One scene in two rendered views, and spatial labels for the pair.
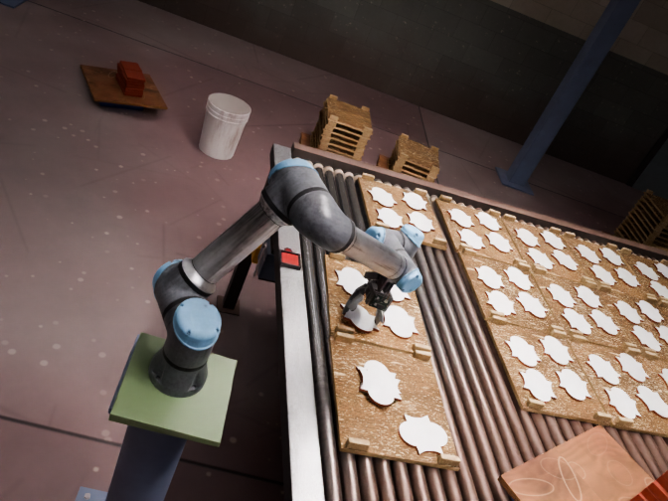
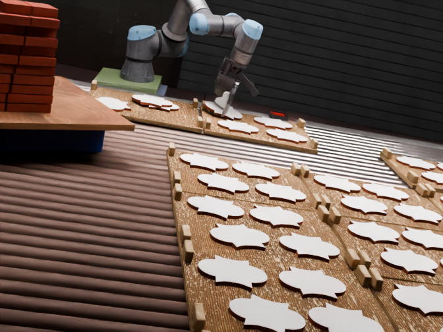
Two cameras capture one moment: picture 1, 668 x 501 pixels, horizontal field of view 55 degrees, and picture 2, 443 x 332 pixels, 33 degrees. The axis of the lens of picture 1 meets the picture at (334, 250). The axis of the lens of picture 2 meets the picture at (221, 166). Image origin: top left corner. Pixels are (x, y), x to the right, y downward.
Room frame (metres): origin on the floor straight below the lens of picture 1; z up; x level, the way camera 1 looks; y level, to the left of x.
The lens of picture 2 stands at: (2.15, -2.85, 1.59)
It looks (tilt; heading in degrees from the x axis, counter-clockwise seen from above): 17 degrees down; 100
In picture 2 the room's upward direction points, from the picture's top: 12 degrees clockwise
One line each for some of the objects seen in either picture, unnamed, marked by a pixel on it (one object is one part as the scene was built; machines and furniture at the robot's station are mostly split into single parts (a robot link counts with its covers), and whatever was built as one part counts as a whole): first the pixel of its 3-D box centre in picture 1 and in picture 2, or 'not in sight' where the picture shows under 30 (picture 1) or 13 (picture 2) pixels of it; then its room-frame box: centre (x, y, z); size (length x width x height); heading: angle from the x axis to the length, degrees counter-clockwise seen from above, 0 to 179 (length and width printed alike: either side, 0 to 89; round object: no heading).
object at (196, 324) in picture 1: (193, 330); (142, 41); (1.17, 0.23, 1.07); 0.13 x 0.12 x 0.14; 41
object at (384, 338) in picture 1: (374, 303); (256, 128); (1.80, -0.20, 0.93); 0.41 x 0.35 x 0.02; 18
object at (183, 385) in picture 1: (182, 362); (138, 67); (1.17, 0.23, 0.95); 0.15 x 0.15 x 0.10
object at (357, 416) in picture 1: (390, 400); (144, 108); (1.39, -0.33, 0.93); 0.41 x 0.35 x 0.02; 19
